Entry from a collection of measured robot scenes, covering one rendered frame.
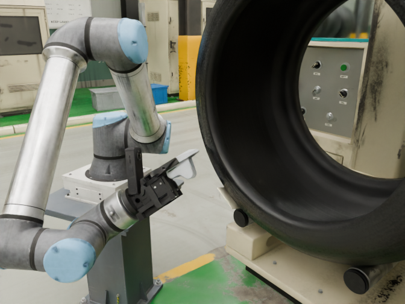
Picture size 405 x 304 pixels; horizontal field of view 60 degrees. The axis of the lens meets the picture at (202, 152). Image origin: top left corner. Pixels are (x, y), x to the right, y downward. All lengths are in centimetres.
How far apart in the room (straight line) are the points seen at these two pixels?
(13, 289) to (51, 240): 145
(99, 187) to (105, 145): 18
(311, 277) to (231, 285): 123
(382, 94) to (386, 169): 19
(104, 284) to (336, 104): 133
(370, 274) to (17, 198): 72
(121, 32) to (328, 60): 85
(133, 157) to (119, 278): 101
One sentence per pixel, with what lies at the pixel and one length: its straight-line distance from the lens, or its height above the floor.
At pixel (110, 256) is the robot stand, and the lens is 172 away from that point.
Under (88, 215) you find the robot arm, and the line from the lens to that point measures 89.
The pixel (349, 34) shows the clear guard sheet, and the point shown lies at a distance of 145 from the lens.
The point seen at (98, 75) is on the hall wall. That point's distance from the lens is 899.
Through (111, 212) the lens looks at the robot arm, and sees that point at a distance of 84.
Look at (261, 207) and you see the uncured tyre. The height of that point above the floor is 99.
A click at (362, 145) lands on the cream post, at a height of 102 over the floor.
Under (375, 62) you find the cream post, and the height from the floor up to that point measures 124.
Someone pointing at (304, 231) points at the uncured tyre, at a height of 98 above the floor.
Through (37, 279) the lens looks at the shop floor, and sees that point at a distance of 226.
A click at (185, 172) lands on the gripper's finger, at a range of 80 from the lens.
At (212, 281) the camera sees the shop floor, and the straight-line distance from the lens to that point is 205.
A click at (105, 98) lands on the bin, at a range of 621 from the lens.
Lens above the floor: 131
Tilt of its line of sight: 19 degrees down
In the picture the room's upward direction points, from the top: straight up
